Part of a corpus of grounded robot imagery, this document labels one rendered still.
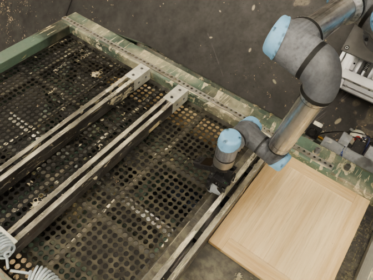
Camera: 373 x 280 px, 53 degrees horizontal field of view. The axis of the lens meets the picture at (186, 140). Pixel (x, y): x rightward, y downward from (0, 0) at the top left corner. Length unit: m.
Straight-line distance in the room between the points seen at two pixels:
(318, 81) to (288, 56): 0.10
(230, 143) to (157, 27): 1.92
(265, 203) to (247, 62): 1.38
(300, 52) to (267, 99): 1.65
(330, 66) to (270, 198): 0.72
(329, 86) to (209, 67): 1.83
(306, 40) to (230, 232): 0.77
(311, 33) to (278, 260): 0.81
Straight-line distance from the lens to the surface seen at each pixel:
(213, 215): 1.47
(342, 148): 1.88
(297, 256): 1.50
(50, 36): 2.23
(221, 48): 2.79
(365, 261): 1.58
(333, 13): 1.24
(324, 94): 1.06
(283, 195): 1.61
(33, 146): 1.65
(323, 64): 1.03
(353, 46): 1.60
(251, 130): 1.32
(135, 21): 3.14
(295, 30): 1.06
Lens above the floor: 2.61
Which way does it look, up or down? 66 degrees down
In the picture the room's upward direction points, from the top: 98 degrees counter-clockwise
